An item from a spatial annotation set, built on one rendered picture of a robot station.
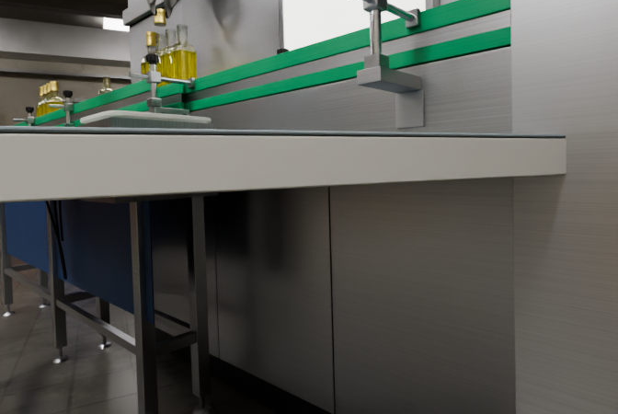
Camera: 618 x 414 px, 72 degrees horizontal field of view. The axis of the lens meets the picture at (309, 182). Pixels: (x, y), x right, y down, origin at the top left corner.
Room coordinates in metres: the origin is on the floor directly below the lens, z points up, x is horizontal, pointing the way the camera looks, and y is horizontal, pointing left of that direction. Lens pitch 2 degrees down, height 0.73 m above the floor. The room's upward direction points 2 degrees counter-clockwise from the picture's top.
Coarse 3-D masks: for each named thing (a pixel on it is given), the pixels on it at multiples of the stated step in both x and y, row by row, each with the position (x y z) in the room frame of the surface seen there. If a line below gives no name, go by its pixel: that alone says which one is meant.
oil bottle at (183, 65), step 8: (176, 48) 1.19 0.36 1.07; (184, 48) 1.20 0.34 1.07; (192, 48) 1.22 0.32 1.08; (176, 56) 1.20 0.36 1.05; (184, 56) 1.20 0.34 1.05; (192, 56) 1.21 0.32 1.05; (176, 64) 1.20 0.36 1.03; (184, 64) 1.19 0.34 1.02; (192, 64) 1.21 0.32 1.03; (176, 72) 1.20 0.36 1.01; (184, 72) 1.19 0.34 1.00; (192, 72) 1.21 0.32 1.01
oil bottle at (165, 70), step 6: (168, 48) 1.23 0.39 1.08; (162, 54) 1.24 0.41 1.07; (168, 54) 1.22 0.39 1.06; (162, 60) 1.24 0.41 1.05; (168, 60) 1.22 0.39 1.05; (162, 66) 1.24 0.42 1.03; (168, 66) 1.22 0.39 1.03; (162, 72) 1.24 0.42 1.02; (168, 72) 1.22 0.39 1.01; (162, 84) 1.25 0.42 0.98
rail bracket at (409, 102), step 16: (368, 0) 0.58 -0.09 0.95; (384, 0) 0.59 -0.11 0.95; (400, 16) 0.64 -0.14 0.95; (416, 16) 0.66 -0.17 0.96; (368, 64) 0.59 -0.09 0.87; (384, 64) 0.59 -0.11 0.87; (368, 80) 0.58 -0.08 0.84; (384, 80) 0.57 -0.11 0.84; (400, 80) 0.60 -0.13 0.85; (416, 80) 0.63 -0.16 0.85; (400, 96) 0.67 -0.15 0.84; (416, 96) 0.65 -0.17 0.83; (400, 112) 0.67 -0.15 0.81; (416, 112) 0.65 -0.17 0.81; (400, 128) 0.67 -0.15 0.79
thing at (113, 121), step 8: (104, 120) 0.78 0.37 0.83; (112, 120) 0.76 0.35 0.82; (120, 120) 0.77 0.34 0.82; (128, 120) 0.78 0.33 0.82; (136, 120) 0.79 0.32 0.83; (144, 120) 0.81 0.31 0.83; (152, 120) 0.82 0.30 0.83; (160, 128) 0.83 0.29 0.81; (168, 128) 0.84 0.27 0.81; (176, 128) 0.85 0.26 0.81; (184, 128) 0.87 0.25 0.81; (192, 128) 0.88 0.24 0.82; (200, 128) 0.89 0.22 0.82; (208, 128) 0.91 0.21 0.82
